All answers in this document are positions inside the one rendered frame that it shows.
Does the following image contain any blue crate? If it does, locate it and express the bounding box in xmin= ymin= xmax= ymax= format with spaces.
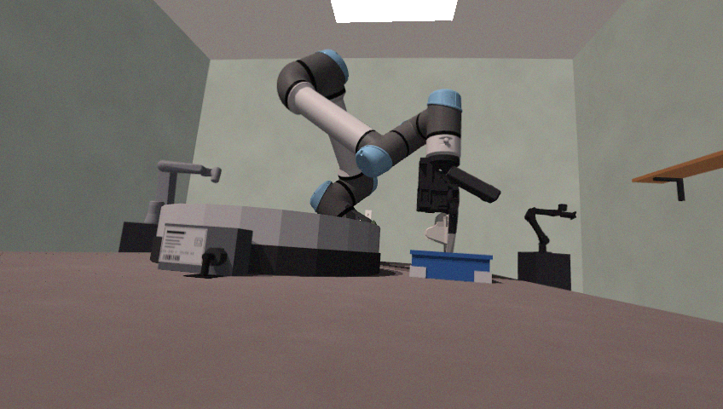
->
xmin=409 ymin=250 xmax=493 ymax=284

